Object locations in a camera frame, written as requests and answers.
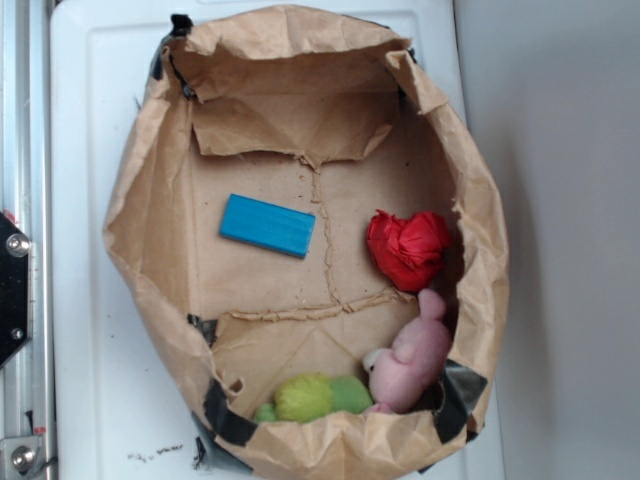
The black mounting plate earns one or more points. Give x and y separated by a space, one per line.
16 329

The white plastic bin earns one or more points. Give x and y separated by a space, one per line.
119 413

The pink plush bunny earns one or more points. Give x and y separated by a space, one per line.
400 374

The blue rectangular block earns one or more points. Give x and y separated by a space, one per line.
267 226

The aluminium frame rail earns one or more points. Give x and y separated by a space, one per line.
28 414

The green plush animal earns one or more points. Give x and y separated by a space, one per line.
310 396

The brown paper bag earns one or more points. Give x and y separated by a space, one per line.
330 115

